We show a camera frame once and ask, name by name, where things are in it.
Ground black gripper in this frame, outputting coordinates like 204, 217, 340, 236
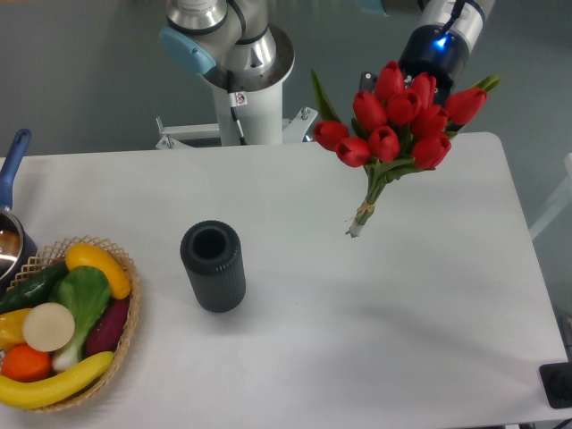
359, 25, 469, 105

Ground red tulip bouquet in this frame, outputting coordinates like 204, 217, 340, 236
311, 61, 501, 238

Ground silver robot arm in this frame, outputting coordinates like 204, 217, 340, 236
159, 1, 494, 104

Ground dark grey ribbed vase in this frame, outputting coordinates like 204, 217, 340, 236
180, 220, 246, 313

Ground yellow squash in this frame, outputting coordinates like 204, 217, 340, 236
64, 242, 131, 299

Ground green bok choy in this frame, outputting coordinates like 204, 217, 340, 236
22, 266, 111, 373

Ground black device at table edge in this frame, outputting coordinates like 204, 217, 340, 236
539, 362, 571, 409

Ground woven wicker basket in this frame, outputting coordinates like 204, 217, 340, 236
1, 236, 140, 412

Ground purple sweet potato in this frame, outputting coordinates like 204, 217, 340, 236
85, 299, 129, 357

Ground dark green cucumber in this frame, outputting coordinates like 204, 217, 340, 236
1, 261, 68, 314

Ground yellow bell pepper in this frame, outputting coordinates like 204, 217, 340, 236
0, 308, 31, 350

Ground orange fruit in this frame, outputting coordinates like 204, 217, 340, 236
1, 344, 52, 383

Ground yellow banana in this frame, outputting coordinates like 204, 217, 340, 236
1, 351, 114, 409

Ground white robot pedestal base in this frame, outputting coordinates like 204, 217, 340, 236
156, 71, 317, 149

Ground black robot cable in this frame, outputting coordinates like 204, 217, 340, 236
225, 69, 248, 147

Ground blue handled steel pot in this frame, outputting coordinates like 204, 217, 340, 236
1, 129, 37, 296

